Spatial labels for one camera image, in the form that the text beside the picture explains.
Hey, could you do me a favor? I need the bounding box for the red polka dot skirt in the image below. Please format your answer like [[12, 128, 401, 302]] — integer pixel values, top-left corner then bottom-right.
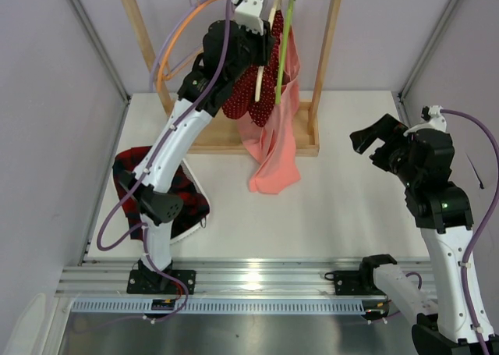
[[221, 11, 285, 129]]

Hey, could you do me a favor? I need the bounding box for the cream hanger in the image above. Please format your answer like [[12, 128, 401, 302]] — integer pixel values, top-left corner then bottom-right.
[[253, 0, 283, 103]]

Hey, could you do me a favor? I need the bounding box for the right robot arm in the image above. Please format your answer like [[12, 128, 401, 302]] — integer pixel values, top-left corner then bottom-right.
[[350, 114, 498, 354]]

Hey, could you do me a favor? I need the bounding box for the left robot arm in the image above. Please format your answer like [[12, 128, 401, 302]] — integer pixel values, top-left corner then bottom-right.
[[112, 20, 276, 294]]

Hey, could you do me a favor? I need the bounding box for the green hanger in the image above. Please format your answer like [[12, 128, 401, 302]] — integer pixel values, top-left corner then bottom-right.
[[275, 0, 296, 105]]

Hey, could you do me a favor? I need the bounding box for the orange hanger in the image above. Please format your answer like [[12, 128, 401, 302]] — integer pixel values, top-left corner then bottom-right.
[[150, 0, 221, 92]]

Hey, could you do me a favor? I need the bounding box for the purple hanger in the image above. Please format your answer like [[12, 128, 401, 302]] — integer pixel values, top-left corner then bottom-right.
[[149, 0, 219, 92]]

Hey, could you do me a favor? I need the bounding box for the pink pleated skirt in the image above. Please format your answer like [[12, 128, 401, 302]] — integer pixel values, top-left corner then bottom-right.
[[236, 32, 301, 194]]

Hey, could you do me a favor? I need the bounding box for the wooden clothes rack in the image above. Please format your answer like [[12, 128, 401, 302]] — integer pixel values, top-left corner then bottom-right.
[[122, 0, 342, 157]]

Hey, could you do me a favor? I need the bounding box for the red plaid garment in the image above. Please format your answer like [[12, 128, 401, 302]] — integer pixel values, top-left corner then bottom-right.
[[112, 146, 211, 243]]

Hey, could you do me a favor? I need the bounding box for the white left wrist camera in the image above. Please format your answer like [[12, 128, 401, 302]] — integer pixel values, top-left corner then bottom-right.
[[232, 0, 267, 36]]

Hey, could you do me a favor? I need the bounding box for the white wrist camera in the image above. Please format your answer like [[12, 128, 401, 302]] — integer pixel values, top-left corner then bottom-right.
[[404, 105, 447, 137], [232, 0, 267, 36]]

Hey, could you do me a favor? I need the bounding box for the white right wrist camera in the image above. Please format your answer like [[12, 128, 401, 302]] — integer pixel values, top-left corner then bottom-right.
[[404, 105, 447, 137]]

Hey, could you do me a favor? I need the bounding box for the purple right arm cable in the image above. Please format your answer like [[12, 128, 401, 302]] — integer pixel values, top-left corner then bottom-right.
[[366, 108, 499, 355]]

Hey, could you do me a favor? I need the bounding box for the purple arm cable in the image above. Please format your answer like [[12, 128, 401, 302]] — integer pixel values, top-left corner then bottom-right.
[[96, 0, 242, 328], [366, 108, 499, 355]]

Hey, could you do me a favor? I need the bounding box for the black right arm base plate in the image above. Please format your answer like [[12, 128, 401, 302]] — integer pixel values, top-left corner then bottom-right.
[[324, 270, 369, 296]]

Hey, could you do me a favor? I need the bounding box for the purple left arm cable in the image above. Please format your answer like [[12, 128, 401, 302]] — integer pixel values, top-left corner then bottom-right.
[[96, 0, 242, 328]]

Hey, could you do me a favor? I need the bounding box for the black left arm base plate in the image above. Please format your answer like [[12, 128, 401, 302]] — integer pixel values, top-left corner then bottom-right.
[[126, 268, 196, 295]]

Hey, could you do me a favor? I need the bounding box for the aluminium mounting rail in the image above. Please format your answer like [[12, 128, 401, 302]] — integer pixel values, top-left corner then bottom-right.
[[55, 258, 361, 299]]

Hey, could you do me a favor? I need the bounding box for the white slotted cable duct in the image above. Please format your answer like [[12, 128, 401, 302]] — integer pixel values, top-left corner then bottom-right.
[[72, 298, 366, 315]]

